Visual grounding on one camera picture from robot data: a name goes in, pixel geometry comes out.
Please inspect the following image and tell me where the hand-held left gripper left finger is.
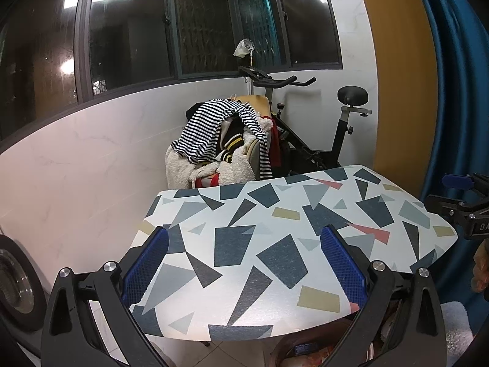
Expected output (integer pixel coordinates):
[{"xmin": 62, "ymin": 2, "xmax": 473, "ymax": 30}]
[{"xmin": 40, "ymin": 226, "xmax": 171, "ymax": 367}]

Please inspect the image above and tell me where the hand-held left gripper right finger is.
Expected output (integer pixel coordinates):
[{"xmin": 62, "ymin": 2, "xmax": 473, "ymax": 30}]
[{"xmin": 320, "ymin": 225, "xmax": 449, "ymax": 367}]

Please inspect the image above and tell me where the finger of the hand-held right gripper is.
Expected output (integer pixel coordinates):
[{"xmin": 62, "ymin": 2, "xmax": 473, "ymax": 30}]
[
  {"xmin": 425, "ymin": 194, "xmax": 467, "ymax": 219},
  {"xmin": 442, "ymin": 173, "xmax": 489, "ymax": 192}
]

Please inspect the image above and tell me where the blue cardboard box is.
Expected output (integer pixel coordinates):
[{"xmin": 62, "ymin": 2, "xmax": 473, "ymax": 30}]
[{"xmin": 292, "ymin": 342, "xmax": 319, "ymax": 356}]

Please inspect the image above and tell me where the brown plastic bin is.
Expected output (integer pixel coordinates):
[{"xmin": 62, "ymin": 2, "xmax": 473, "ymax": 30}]
[{"xmin": 271, "ymin": 336, "xmax": 377, "ymax": 367}]

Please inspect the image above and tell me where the person's right hand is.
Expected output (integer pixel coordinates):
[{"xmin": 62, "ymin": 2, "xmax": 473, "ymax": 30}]
[{"xmin": 472, "ymin": 243, "xmax": 489, "ymax": 293}]

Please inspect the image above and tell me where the geometric patterned table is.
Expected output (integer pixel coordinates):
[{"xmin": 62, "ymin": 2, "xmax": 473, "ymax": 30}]
[{"xmin": 130, "ymin": 164, "xmax": 459, "ymax": 348}]

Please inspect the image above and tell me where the blue curtain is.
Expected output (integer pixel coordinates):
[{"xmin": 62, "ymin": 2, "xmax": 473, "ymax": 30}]
[{"xmin": 409, "ymin": 0, "xmax": 489, "ymax": 367}]

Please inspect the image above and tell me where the white fleece jacket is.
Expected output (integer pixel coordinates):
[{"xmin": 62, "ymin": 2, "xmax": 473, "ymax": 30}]
[{"xmin": 165, "ymin": 117, "xmax": 276, "ymax": 190}]

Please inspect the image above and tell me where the person's fleece pajama leg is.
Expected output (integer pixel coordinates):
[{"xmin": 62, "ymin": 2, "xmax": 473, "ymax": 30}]
[{"xmin": 439, "ymin": 301, "xmax": 478, "ymax": 367}]

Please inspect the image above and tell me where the wooden panel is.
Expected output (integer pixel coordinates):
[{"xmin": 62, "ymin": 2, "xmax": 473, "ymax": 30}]
[{"xmin": 351, "ymin": 0, "xmax": 438, "ymax": 199}]

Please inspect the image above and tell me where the black exercise bike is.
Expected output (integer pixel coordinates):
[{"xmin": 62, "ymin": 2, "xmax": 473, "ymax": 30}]
[{"xmin": 239, "ymin": 65, "xmax": 372, "ymax": 178}]

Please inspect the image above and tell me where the red garment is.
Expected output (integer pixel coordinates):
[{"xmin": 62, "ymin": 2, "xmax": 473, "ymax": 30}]
[{"xmin": 269, "ymin": 126, "xmax": 283, "ymax": 169}]

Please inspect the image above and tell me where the black garment with yellow stripes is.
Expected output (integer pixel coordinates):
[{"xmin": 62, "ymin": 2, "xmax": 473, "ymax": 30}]
[{"xmin": 214, "ymin": 122, "xmax": 249, "ymax": 165}]

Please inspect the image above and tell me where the black white striped shirt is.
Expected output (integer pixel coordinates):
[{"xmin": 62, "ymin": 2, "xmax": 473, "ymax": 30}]
[{"xmin": 171, "ymin": 99, "xmax": 274, "ymax": 180}]

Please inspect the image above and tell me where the tan chair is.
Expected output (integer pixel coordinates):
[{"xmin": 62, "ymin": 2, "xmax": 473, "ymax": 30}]
[{"xmin": 241, "ymin": 95, "xmax": 273, "ymax": 178}]

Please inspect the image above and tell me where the small white fan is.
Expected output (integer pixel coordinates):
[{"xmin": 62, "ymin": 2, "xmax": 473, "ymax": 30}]
[{"xmin": 232, "ymin": 39, "xmax": 256, "ymax": 59}]

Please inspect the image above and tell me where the dark window with frame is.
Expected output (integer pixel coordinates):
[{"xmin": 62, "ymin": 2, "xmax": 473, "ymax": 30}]
[{"xmin": 0, "ymin": 0, "xmax": 342, "ymax": 142}]

